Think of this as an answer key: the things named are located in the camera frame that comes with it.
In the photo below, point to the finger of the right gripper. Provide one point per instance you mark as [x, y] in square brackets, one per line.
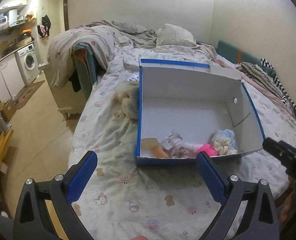
[289, 148]
[278, 151]

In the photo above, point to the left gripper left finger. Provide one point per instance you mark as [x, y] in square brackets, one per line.
[32, 218]

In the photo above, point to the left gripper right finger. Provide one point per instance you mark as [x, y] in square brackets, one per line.
[259, 220]

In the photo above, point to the cream lace scrunchie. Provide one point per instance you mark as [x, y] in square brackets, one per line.
[223, 146]

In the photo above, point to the pink round toy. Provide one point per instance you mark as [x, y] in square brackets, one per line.
[208, 149]

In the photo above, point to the beige lace scrunchie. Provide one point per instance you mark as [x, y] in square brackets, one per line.
[179, 152]

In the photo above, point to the orange cardboard tube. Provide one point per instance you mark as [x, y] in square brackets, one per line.
[158, 152]

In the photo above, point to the light blue fluffy scrunchie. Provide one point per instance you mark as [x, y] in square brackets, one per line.
[226, 133]

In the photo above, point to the person's right hand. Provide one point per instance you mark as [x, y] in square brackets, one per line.
[286, 209]

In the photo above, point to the black white striped cloth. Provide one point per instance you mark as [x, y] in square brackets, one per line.
[282, 87]

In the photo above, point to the brown knitted blanket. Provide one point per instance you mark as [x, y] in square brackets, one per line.
[256, 74]

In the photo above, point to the blue white cardboard box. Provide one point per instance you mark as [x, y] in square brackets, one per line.
[194, 100]

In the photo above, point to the teal sofa headboard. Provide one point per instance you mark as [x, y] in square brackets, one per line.
[237, 55]

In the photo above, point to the cardboard box on floor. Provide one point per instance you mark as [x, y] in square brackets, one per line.
[7, 110]

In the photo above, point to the brown door mat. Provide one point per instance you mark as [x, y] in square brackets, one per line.
[25, 94]

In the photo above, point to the beige bedside cabinet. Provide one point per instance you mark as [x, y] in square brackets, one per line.
[68, 102]

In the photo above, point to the white kitchen cabinet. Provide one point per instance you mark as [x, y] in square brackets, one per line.
[11, 81]

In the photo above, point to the white pillow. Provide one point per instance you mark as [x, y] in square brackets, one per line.
[169, 34]

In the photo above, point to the white washing machine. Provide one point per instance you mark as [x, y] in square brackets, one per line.
[27, 63]

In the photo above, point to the grey striped duvet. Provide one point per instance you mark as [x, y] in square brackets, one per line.
[101, 36]

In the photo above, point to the white water heater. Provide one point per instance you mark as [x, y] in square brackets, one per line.
[12, 17]

